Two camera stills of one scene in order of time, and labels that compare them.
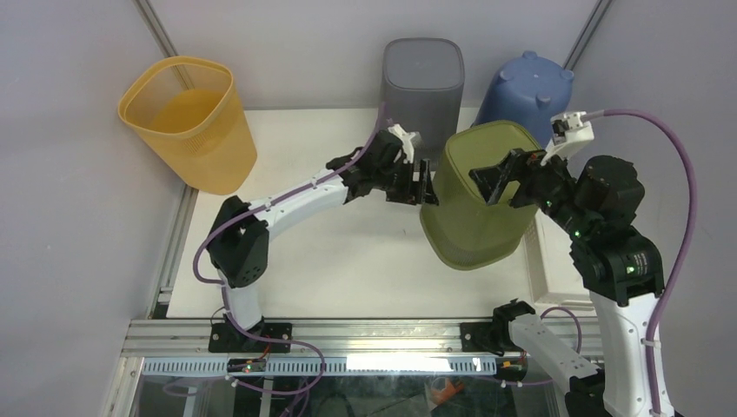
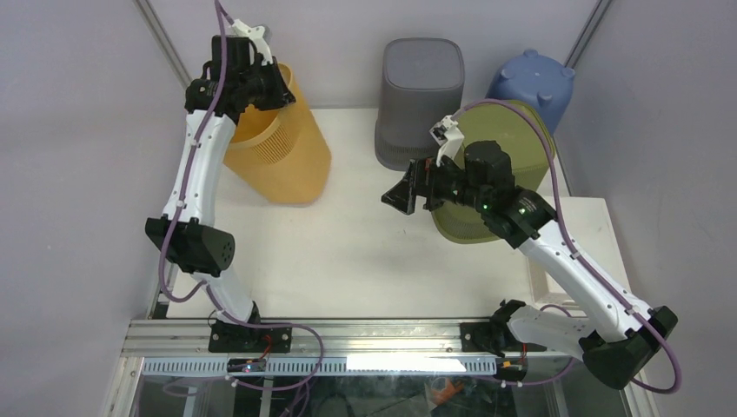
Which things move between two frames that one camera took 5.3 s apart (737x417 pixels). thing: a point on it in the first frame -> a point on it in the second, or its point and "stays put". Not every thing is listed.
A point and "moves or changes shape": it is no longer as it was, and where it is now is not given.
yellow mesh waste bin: [187, 111] -> [282, 155]
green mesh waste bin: [464, 231] moves or changes shape
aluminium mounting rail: [173, 337] stays put
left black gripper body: [395, 181] -> [265, 90]
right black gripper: [516, 164] -> [422, 175]
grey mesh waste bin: [422, 83] stays put
